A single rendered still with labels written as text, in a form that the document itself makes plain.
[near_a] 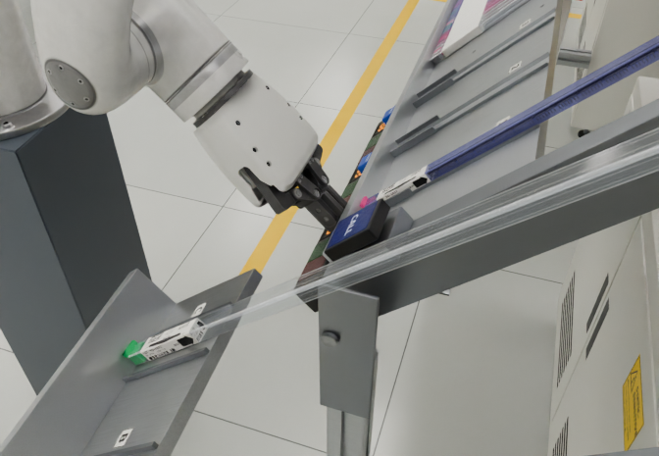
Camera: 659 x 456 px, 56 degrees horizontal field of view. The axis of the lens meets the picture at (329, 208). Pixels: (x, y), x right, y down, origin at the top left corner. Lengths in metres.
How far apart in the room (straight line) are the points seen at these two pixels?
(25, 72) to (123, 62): 0.37
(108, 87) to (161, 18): 0.08
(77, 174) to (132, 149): 1.14
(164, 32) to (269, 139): 0.13
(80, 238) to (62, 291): 0.08
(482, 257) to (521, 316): 1.04
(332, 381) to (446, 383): 0.80
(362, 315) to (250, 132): 0.19
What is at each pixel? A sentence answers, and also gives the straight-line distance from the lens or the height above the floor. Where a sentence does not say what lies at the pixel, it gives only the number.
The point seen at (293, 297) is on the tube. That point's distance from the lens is 0.37.
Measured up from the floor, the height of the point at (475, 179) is 0.81.
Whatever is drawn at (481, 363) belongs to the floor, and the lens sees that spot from 1.41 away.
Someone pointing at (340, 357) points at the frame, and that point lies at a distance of 0.55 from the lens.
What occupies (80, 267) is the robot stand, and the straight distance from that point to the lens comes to 0.97.
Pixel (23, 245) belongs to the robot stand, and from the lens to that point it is 0.94.
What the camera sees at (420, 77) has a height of 0.73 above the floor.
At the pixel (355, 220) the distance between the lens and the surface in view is 0.49.
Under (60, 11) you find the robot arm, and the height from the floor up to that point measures 0.94.
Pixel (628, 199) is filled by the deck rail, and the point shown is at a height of 0.86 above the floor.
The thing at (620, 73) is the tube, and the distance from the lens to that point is 0.50.
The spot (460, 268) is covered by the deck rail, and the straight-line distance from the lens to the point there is 0.50.
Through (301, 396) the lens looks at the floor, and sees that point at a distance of 1.33.
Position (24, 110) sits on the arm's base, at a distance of 0.87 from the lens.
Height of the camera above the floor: 1.12
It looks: 40 degrees down
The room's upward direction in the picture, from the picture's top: straight up
